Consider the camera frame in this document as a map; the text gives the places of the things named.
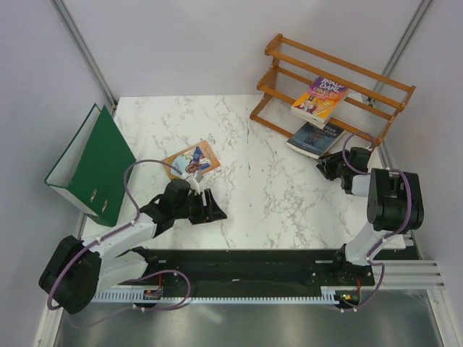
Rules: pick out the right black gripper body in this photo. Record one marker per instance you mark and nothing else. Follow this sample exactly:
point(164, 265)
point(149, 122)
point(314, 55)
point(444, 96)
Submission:
point(338, 169)

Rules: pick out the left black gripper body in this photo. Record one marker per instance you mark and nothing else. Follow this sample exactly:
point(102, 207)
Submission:
point(197, 212)

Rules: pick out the dark blue Nineteen Eighty-Four book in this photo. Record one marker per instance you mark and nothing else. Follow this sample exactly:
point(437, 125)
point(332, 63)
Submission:
point(314, 142)

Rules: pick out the tan illustrated book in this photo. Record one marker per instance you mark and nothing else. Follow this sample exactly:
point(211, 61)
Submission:
point(198, 158)

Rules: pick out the purple orange Roald Dahl book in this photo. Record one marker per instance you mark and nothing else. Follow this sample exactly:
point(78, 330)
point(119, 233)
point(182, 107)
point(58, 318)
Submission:
point(322, 97)

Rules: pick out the green lever arch file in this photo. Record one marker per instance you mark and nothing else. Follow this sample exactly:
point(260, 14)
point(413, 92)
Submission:
point(90, 172)

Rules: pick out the red Treehouse book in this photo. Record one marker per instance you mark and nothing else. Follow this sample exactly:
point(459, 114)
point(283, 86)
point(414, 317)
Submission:
point(317, 121)

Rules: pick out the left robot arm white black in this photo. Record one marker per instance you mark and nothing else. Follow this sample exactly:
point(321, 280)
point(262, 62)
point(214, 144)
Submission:
point(81, 268)

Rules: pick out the orange wooden shelf rack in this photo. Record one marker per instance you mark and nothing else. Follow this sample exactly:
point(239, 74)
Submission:
point(295, 65)

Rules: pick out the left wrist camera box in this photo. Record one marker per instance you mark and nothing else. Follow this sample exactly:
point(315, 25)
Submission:
point(195, 180)

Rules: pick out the white slotted cable duct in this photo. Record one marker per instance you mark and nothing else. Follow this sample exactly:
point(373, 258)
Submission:
point(153, 295)

